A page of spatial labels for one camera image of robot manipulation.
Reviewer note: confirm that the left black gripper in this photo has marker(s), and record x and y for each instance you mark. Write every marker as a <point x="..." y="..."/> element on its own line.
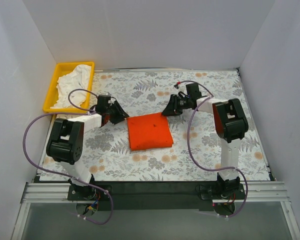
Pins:
<point x="115" y="113"/>

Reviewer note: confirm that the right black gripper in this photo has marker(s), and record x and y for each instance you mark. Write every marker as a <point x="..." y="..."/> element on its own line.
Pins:
<point x="175" y="105"/>

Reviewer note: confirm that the orange t shirt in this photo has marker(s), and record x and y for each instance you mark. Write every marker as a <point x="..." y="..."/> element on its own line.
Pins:
<point x="149" y="131"/>

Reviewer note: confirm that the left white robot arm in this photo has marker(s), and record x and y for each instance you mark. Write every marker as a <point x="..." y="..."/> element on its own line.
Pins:
<point x="66" y="141"/>

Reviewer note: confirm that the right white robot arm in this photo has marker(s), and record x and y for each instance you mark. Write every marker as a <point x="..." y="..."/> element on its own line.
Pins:
<point x="230" y="123"/>

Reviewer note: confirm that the white t shirt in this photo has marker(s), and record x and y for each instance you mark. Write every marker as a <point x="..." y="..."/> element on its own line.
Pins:
<point x="72" y="82"/>

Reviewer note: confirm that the floral table mat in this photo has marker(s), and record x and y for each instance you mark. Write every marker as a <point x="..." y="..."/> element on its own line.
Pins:
<point x="106" y="150"/>

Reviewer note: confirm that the yellow plastic bin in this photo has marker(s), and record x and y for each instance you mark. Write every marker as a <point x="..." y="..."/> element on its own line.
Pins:
<point x="51" y="92"/>

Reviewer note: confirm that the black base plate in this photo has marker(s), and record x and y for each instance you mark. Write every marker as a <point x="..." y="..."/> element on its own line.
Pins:
<point x="156" y="195"/>

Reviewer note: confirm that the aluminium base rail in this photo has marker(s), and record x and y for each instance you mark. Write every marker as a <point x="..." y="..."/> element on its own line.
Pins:
<point x="258" y="191"/>

